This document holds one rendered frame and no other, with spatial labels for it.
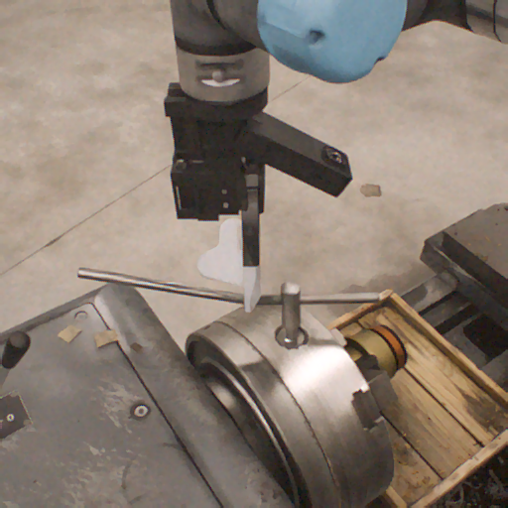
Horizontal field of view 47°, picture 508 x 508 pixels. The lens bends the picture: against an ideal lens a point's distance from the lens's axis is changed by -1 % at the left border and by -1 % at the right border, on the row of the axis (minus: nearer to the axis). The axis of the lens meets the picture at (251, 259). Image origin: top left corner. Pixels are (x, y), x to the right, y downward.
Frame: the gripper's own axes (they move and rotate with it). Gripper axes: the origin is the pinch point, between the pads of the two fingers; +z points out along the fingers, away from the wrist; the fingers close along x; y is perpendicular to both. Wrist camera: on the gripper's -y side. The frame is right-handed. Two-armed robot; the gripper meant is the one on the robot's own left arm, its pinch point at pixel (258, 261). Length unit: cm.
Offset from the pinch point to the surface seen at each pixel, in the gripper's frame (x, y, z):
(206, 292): 0.4, 5.9, 4.4
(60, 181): -187, 108, 121
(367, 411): 6.9, -12.5, 17.9
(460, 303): -41, -41, 51
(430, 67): -308, -95, 123
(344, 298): 0.2, -9.5, 5.5
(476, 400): -15, -37, 48
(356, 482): 13.1, -11.2, 23.5
